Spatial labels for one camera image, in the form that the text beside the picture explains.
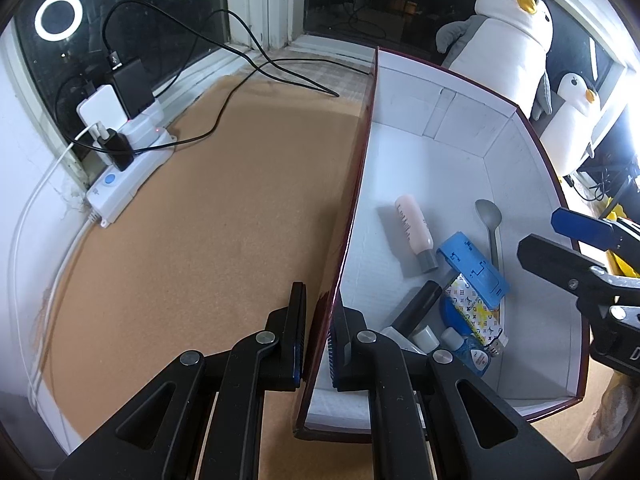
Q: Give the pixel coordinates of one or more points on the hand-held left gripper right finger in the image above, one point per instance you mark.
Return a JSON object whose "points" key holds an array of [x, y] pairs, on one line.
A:
{"points": [[336, 365]]}

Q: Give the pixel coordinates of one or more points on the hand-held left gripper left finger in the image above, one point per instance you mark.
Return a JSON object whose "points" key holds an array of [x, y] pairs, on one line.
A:
{"points": [[296, 340]]}

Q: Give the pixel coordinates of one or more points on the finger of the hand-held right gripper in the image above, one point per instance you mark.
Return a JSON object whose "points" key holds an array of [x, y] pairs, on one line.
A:
{"points": [[550, 260], [580, 227]]}

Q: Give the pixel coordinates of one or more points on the white charger plug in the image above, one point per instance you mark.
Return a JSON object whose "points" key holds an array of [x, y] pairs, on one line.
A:
{"points": [[397, 336]]}

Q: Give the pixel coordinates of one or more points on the metal spoon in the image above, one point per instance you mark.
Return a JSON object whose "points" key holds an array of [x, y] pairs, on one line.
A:
{"points": [[488, 215]]}

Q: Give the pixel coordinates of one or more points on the blue phone stand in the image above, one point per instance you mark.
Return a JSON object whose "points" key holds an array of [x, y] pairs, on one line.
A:
{"points": [[470, 265]]}

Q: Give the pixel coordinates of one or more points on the patterned lighter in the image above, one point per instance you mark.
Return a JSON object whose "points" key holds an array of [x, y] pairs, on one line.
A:
{"points": [[475, 310]]}

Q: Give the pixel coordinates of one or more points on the green lip balm stick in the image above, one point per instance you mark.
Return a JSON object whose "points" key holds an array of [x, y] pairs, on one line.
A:
{"points": [[425, 338]]}

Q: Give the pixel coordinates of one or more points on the black marker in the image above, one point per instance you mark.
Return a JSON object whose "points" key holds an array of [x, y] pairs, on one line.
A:
{"points": [[415, 305]]}

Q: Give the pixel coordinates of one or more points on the blue round lid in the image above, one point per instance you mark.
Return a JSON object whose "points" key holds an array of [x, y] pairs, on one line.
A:
{"points": [[452, 317]]}

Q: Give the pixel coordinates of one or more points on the blue eye drop bottle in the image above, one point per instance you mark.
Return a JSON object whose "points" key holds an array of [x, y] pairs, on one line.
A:
{"points": [[470, 357]]}

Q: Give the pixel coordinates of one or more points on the pink bottle with grey cap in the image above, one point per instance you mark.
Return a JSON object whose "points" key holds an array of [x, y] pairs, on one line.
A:
{"points": [[412, 225]]}

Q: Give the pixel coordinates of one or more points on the white cardboard box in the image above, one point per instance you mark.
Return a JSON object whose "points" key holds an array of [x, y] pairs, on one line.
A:
{"points": [[450, 135]]}

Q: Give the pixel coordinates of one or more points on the pale fluffy plush item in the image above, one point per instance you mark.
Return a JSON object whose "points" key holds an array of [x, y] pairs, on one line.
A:
{"points": [[612, 410]]}

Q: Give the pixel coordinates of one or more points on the small penguin plush toy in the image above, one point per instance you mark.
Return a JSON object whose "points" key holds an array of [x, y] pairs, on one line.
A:
{"points": [[567, 135]]}

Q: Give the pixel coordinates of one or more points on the large penguin plush toy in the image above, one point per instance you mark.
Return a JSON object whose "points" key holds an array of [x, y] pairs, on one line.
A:
{"points": [[505, 45]]}

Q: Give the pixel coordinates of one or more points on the white power strip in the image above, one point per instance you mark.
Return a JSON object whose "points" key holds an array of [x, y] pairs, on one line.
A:
{"points": [[117, 195]]}

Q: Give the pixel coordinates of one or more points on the small black plug charger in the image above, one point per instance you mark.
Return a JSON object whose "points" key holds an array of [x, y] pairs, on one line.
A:
{"points": [[120, 152]]}

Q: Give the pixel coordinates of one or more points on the white socket cube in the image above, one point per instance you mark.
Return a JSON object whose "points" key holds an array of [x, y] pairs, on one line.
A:
{"points": [[145, 130]]}

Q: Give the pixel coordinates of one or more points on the black power adapter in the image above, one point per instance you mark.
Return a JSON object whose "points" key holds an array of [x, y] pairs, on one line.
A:
{"points": [[132, 87]]}

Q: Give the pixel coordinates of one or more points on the white power adapter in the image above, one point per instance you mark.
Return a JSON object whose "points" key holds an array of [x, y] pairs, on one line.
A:
{"points": [[100, 107]]}

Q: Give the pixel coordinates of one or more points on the white window frame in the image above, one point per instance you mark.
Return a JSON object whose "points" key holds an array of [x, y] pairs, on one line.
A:
{"points": [[265, 0]]}

